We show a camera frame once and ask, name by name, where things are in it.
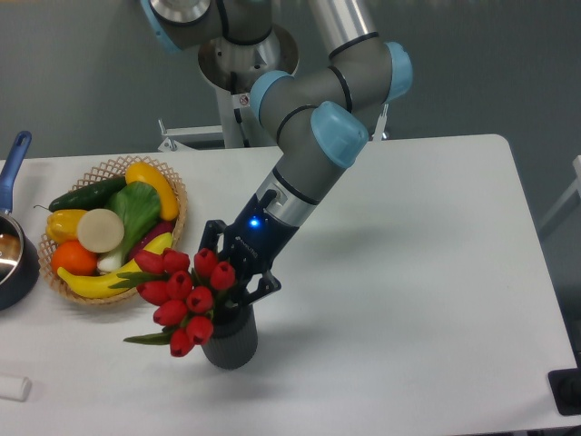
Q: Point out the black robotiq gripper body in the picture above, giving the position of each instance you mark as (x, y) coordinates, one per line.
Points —
(255, 238)

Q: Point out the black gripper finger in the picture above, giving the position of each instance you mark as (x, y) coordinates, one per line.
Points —
(211, 234)
(240, 296)

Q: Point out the red tulip bouquet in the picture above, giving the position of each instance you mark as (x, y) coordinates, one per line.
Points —
(189, 294)

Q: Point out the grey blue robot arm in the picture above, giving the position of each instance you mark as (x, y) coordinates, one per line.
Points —
(312, 119)

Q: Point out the dark grey ribbed vase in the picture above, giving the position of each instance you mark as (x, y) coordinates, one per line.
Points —
(234, 340)

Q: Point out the purple eggplant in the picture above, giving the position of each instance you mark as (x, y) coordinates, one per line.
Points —
(158, 229)

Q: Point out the green bok choy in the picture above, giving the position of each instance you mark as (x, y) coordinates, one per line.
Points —
(138, 206)

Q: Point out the beige round disc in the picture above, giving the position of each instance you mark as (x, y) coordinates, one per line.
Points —
(100, 231)

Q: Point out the woven wicker basket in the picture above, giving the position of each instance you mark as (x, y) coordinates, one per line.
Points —
(106, 170)

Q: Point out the dark green cucumber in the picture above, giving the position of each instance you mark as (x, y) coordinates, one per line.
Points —
(88, 197)

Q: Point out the long yellow banana squash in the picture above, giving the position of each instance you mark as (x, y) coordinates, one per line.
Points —
(112, 286)

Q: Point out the orange fruit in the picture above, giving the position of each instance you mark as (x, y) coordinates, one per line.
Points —
(74, 258)

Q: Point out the yellow bell pepper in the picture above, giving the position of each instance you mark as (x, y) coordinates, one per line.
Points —
(61, 226)

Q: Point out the white cylinder roll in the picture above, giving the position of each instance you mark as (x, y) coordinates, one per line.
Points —
(14, 388)

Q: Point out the black device at table edge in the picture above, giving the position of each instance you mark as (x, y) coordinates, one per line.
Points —
(565, 387)

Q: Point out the white furniture piece right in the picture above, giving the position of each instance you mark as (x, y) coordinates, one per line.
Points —
(564, 205)

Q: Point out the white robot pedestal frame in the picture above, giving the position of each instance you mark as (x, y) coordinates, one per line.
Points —
(240, 130)

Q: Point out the blue handled dark saucepan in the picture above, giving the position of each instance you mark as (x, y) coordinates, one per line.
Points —
(19, 260)

